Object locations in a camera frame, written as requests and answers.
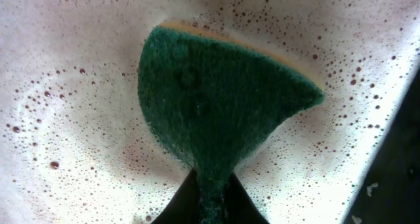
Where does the black rectangular soapy tray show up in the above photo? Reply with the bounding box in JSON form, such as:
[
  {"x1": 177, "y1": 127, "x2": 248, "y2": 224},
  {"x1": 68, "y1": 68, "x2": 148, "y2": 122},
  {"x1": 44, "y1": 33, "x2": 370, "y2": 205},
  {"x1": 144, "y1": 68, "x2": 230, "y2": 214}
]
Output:
[{"x1": 1, "y1": 0, "x2": 419, "y2": 223}]

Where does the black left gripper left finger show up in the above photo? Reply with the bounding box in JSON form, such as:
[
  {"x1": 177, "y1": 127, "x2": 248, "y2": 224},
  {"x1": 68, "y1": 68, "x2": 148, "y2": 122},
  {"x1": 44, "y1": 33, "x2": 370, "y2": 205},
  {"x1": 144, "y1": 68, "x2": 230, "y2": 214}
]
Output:
[{"x1": 152, "y1": 169, "x2": 200, "y2": 224}]

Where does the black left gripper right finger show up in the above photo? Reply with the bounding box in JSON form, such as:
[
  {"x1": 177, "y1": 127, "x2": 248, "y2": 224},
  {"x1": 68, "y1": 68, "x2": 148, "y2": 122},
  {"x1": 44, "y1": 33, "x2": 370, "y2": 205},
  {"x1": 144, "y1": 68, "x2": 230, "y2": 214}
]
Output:
[{"x1": 224, "y1": 173, "x2": 269, "y2": 224}]

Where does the green scouring sponge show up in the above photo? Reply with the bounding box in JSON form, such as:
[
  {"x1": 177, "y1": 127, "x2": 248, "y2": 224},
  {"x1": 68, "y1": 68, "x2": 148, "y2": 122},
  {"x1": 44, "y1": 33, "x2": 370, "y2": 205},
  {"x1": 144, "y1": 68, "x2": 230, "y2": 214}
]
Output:
[{"x1": 138, "y1": 22, "x2": 324, "y2": 223}]

